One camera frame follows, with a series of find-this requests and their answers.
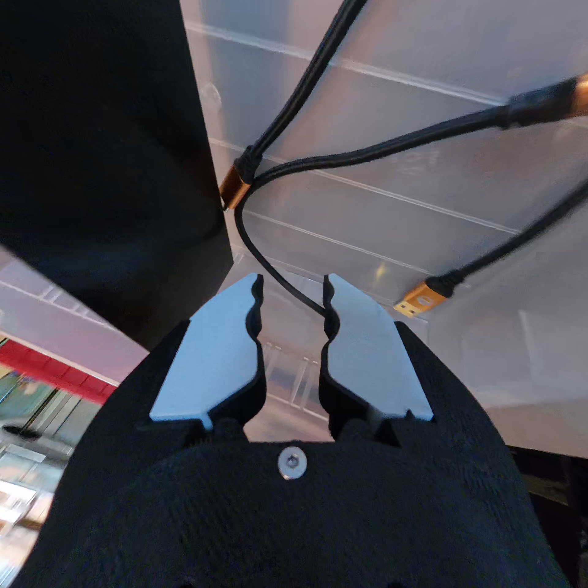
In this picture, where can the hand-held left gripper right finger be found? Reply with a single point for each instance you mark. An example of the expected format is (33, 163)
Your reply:
(372, 363)

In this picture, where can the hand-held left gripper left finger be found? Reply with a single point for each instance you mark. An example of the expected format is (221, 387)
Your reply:
(216, 358)

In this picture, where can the clear plastic bin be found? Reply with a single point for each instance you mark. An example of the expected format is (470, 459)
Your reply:
(413, 206)

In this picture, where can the red ribbed bin white label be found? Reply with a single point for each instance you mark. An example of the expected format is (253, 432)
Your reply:
(46, 367)

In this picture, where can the black bin divider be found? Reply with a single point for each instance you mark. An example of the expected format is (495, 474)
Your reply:
(92, 138)

